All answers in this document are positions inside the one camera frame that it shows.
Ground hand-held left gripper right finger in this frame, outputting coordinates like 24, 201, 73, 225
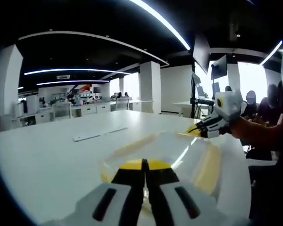
145, 159, 227, 226

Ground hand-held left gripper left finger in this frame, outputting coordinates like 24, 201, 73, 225
74, 159, 147, 226

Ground clear storage box yellow latches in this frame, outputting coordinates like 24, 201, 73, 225
99, 130, 222, 212

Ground person's right hand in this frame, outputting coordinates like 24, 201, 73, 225
228, 115, 251, 140

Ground screen on black stand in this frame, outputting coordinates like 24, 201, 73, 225
194, 83, 207, 100

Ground black stand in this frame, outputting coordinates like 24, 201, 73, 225
190, 60, 197, 119

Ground small hanging black monitor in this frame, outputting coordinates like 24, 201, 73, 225
210, 55, 228, 81

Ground large hanging black monitor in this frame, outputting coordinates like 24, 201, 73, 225
192, 34, 212, 75

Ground straight ceiling light strip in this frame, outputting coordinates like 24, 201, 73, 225
24, 68, 131, 76
36, 80, 109, 86
260, 40, 283, 66

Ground white flat strip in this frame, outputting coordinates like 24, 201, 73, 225
73, 132, 101, 142
100, 127, 129, 137

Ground grey office chair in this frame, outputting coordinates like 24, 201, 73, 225
115, 97, 131, 112
53, 103, 73, 119

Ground row of white office desks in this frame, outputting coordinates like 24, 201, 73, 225
11, 99, 142, 128

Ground curved ceiling light strip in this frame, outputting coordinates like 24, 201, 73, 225
129, 0, 192, 50

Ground small white appliance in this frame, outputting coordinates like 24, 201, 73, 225
14, 103, 24, 118

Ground white frame office chair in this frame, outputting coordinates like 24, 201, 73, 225
246, 157, 278, 168

